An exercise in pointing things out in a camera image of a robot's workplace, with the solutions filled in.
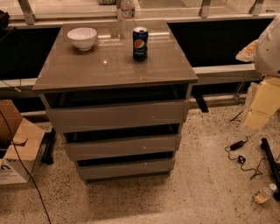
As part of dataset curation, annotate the brown cardboard box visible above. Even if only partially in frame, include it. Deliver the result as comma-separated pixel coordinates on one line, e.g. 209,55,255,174
0,100,45,185

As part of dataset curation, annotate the black stand leg right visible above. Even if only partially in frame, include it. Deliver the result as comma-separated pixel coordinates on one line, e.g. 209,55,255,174
261,138,280,201

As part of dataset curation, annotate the clear plastic water bottle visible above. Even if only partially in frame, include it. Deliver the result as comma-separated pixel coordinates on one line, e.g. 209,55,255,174
121,0,135,39

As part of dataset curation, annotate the black cable on floor left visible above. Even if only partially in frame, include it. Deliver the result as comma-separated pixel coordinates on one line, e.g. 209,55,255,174
0,110,53,224

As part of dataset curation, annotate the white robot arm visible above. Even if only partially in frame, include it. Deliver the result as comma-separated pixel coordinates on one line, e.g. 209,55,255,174
235,15,280,136

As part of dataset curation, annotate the white ceramic bowl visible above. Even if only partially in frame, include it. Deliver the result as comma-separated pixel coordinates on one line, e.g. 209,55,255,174
67,27,97,51

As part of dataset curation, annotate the black stand leg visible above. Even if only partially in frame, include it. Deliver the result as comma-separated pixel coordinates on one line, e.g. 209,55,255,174
261,138,280,201
41,129,56,165

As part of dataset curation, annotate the blue Pepsi can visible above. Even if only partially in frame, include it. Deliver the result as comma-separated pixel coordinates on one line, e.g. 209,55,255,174
133,26,149,61

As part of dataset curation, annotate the grey bottom drawer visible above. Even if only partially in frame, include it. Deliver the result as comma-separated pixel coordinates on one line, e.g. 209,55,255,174
76,158,175,180

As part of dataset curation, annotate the grey top drawer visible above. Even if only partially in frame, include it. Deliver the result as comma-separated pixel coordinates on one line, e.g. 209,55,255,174
46,100,188,133

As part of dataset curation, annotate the grey drawer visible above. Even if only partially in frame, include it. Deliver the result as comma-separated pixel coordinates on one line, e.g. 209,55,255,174
76,158,175,180
65,134,181,161
46,100,188,133

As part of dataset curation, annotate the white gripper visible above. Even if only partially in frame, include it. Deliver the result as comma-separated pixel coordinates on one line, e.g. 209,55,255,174
235,39,280,132

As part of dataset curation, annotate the grey drawer cabinet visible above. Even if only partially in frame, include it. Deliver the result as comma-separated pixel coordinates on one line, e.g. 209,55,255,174
31,19,200,185

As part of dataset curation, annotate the black stand leg left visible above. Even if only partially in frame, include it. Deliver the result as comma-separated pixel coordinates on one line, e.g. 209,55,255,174
41,129,56,165

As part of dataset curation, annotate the plastic bottle on floor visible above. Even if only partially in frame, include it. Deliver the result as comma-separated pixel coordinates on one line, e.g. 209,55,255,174
252,183,277,204

